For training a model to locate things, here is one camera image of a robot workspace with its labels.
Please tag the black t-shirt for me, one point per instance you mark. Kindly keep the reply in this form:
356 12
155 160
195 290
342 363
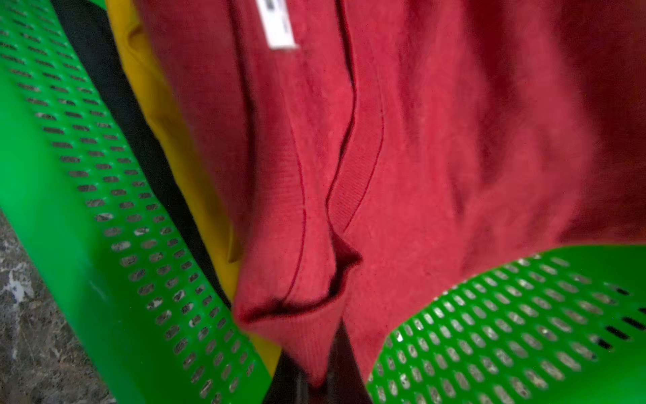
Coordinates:
87 28

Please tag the red t-shirt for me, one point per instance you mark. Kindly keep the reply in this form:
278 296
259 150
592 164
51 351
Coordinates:
372 154

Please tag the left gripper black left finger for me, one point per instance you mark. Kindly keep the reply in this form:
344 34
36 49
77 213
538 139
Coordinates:
289 384

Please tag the green plastic basket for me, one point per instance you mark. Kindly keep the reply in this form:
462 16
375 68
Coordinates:
566 326

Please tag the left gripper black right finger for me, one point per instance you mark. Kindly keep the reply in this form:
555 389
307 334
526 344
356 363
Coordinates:
344 384

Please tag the yellow t-shirt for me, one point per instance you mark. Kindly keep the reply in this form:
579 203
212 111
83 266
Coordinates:
162 115

